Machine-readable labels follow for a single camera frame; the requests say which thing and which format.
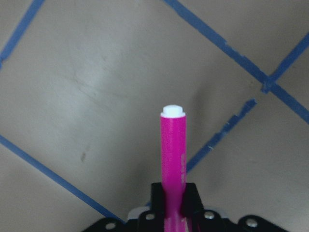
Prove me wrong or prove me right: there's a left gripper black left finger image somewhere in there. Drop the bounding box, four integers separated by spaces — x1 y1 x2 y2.
139 183 165 232

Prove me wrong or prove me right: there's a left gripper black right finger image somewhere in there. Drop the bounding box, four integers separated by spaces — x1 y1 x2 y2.
181 183 204 232

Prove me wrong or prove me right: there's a pink marker pen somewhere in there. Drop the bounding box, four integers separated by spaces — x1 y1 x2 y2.
160 105 186 232

